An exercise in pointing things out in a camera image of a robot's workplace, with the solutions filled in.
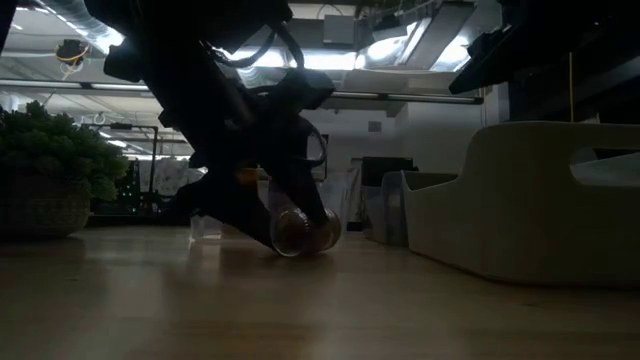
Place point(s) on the black cabinet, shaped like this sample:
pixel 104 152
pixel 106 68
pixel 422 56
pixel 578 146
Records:
pixel 390 172

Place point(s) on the black gantry frame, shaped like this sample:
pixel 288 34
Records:
pixel 156 165

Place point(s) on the grey ceiling unit box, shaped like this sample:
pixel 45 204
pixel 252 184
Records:
pixel 339 29

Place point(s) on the silver ventilation duct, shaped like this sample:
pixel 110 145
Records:
pixel 65 7

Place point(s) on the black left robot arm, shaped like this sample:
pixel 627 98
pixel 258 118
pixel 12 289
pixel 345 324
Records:
pixel 175 40

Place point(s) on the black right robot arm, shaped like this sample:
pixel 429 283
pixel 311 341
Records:
pixel 550 40

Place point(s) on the grey translucent plastic bin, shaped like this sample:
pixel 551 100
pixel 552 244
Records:
pixel 387 210

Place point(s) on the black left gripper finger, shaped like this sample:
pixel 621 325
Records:
pixel 300 185
pixel 230 205

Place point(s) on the ceiling light panel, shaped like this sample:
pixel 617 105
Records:
pixel 330 60

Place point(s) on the horizontal light bar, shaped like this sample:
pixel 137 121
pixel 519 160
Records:
pixel 400 96

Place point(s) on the small glass jar cork lid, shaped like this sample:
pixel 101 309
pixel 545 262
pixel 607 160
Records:
pixel 292 235

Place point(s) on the faux green plant in pot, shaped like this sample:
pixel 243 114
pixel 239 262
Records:
pixel 50 150

